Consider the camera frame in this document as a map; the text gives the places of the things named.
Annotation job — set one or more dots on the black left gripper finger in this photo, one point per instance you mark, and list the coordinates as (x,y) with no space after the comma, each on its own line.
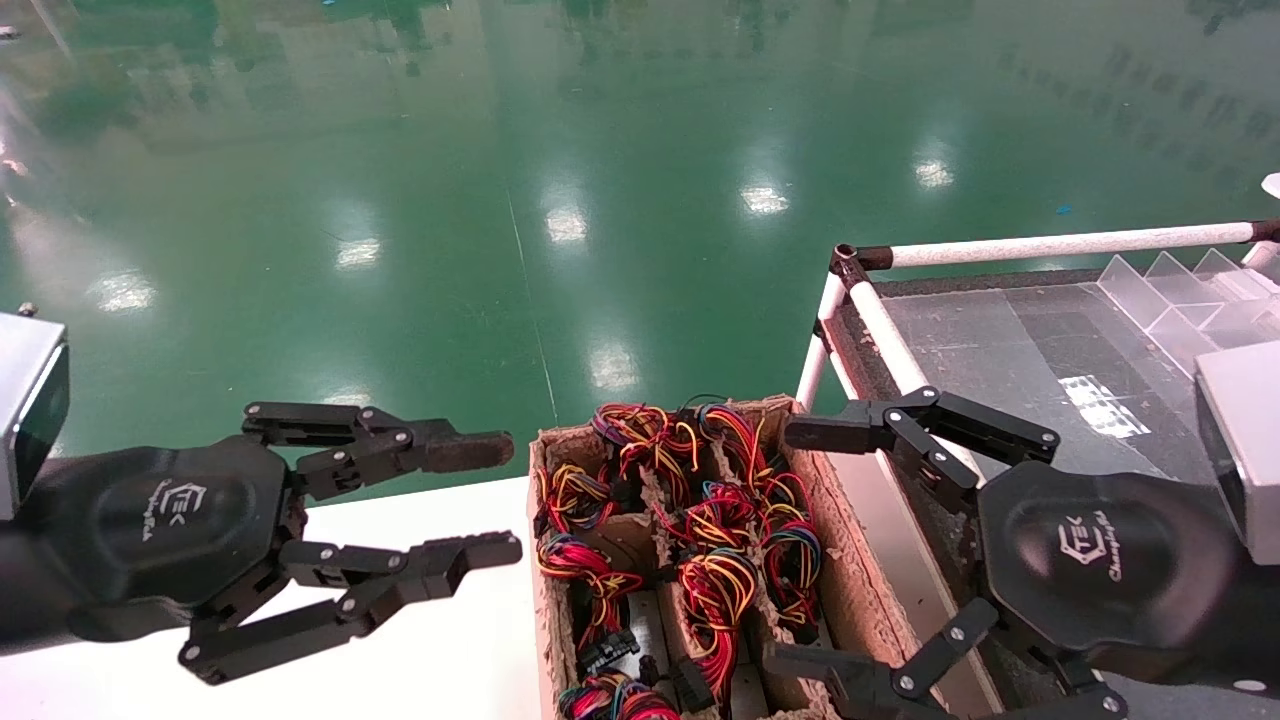
(470,552)
(470,452)

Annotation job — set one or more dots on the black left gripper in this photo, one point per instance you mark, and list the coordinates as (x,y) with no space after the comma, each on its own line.
(170,520)

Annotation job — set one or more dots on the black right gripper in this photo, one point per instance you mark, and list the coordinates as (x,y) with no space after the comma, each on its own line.
(1090,560)

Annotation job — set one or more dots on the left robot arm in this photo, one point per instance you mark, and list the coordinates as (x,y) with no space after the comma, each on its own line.
(30,600)

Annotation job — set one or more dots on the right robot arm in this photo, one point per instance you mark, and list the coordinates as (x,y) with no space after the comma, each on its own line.
(1262,630)

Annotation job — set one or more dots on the brown pulp cardboard tray box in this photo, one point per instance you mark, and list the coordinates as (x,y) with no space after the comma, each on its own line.
(845,540)

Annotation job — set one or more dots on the dark conveyor belt surface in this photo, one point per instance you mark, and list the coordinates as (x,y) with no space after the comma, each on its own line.
(1050,330)

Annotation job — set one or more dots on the clear acrylic divider tray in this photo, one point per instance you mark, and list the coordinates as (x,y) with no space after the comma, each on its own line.
(1150,300)

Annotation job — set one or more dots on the small white round object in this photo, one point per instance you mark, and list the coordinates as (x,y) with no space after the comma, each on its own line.
(1273,185)

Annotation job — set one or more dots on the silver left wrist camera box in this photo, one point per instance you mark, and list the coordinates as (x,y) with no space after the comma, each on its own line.
(25,400)

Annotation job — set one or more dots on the conveyor with white pipe frame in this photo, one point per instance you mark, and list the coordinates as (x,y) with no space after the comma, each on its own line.
(1050,243)

